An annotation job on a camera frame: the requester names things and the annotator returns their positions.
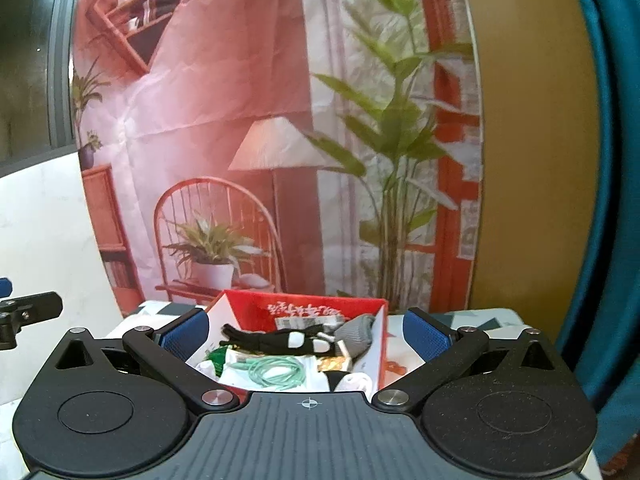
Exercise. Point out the teal curtain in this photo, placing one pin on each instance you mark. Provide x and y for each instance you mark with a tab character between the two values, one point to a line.
615	210

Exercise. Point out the wall poster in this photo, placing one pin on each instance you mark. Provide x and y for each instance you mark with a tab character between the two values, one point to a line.
225	85

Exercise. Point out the dark glass window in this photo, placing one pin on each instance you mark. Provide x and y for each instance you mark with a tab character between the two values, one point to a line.
25	60

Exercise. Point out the green tasselled sachet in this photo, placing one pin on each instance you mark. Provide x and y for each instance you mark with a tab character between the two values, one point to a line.
218	360

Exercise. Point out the small white soft toy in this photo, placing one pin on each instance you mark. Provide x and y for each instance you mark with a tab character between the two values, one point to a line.
350	382

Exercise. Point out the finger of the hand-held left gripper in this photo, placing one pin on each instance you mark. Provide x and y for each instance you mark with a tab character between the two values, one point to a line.
5	287
30	307

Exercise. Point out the black fabric band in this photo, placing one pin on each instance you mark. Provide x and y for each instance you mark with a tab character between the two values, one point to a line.
265	342

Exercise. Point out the orange patterned plush mitt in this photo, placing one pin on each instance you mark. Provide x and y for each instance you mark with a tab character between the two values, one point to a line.
332	364

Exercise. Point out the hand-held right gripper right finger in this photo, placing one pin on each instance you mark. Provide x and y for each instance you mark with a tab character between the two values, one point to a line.
427	335

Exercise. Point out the grey knitted cloth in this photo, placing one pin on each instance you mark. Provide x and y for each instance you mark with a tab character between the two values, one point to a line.
357	332

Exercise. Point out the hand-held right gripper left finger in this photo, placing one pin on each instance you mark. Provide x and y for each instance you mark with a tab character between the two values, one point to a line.
185	332

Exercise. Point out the red strawberry print box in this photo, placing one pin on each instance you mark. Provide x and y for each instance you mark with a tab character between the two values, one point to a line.
365	307

